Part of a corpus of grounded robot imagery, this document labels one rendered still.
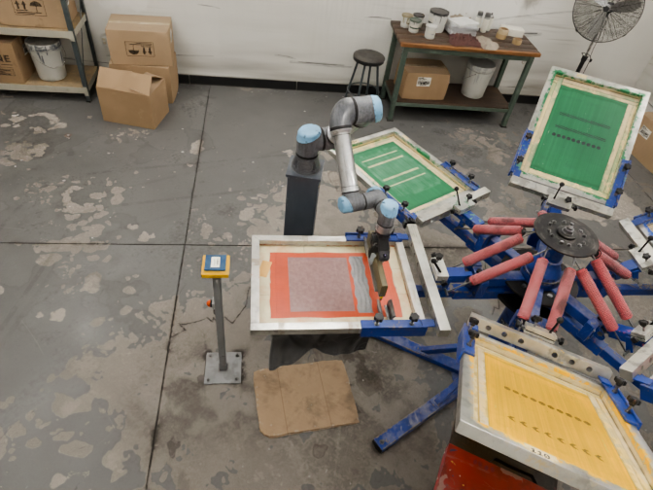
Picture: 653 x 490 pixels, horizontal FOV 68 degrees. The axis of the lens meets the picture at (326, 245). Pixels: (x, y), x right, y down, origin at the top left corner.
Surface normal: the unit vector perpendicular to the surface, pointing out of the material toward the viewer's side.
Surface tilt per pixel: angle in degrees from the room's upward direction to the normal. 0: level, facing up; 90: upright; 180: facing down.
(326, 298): 0
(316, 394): 0
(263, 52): 90
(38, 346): 0
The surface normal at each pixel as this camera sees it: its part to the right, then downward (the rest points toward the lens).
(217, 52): 0.10, 0.71
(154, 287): 0.11, -0.71
